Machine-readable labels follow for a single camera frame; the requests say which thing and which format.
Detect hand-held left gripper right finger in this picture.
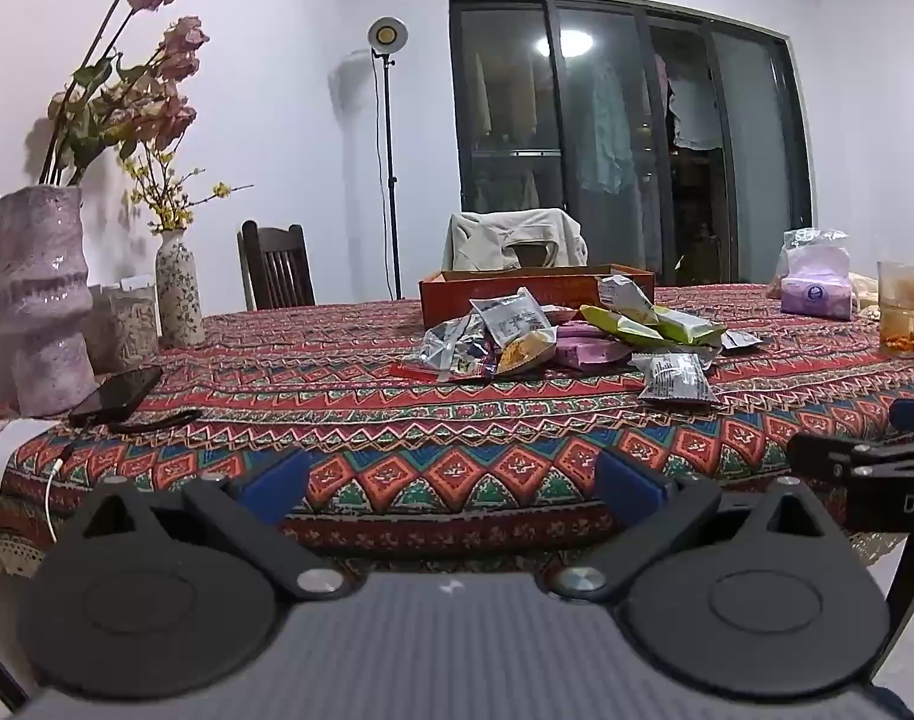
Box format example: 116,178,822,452
550,450,857,605

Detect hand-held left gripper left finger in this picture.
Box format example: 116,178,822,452
55,450,353,602

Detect white silver snack packet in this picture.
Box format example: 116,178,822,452
629,351,717,406
595,274,660,325
469,289,557,346

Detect green snack packet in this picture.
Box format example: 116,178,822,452
579,304,679,350
652,306,728,350

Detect orange print snack packet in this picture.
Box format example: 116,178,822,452
494,326,559,377

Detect colourful foil snack packet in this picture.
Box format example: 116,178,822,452
389,313,503,385

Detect orange cardboard box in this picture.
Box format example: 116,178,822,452
418,264,657,329

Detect glass cup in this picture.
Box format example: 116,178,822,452
877,261,914,357

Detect black flat object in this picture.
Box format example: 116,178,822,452
110,409,203,434

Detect purple tissue pack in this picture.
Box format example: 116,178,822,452
779,229,855,322

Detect black phone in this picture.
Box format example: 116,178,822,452
68,366,164,427

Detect dark wooden chair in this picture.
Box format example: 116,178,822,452
236,220,317,312

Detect small floral vase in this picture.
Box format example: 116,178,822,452
155,229,206,350

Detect glass jar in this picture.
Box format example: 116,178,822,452
82,281,161,376

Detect beige jacket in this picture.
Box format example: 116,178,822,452
442,208,589,272

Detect large pink ceramic vase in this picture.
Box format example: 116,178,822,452
0,184,98,419

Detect yellow flower sprigs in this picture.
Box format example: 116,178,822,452
119,146,255,237

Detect glass sliding door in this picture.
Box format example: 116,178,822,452
446,0,814,287

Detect pale blue hanging garment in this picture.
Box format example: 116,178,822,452
588,60,638,196

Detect white hanging garment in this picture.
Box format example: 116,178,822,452
667,64,724,151

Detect dried pink flowers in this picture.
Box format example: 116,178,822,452
0,0,206,200

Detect black light stand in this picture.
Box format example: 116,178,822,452
367,15,409,301

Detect white cable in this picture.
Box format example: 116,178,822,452
43,444,75,545

